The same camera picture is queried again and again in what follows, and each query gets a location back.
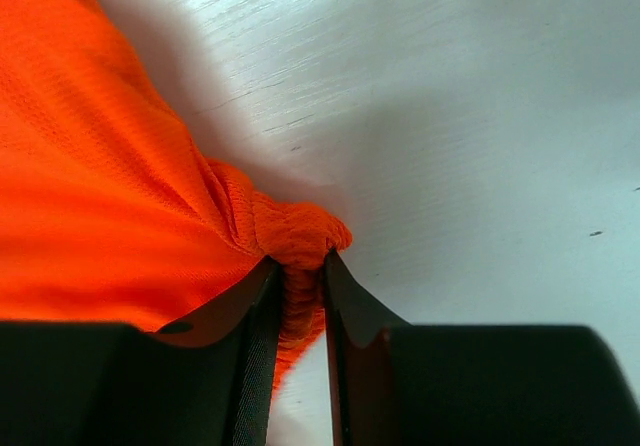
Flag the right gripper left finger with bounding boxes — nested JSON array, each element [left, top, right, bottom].
[[1, 259, 280, 445]]

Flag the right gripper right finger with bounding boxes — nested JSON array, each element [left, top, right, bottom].
[[323, 252, 639, 445]]

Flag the orange shorts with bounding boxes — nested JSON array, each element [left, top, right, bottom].
[[1, 0, 352, 382]]

